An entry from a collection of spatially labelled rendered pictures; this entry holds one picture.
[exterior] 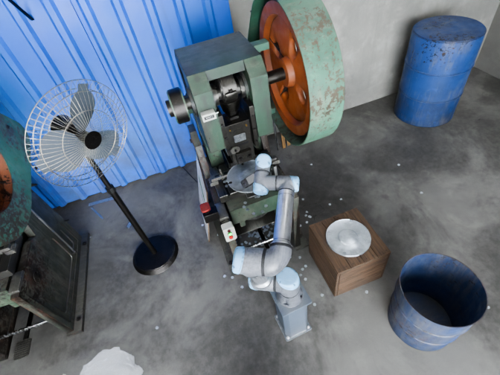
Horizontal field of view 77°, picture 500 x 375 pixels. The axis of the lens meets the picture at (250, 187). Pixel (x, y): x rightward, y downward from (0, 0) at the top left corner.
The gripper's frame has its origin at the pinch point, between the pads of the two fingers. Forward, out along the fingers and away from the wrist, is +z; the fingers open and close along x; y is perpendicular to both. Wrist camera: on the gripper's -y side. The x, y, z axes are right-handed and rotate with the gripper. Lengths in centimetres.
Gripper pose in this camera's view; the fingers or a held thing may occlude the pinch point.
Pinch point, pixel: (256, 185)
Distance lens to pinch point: 184.2
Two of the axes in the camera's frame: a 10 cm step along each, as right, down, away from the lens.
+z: -0.3, 3.4, 9.4
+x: -4.1, -8.6, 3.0
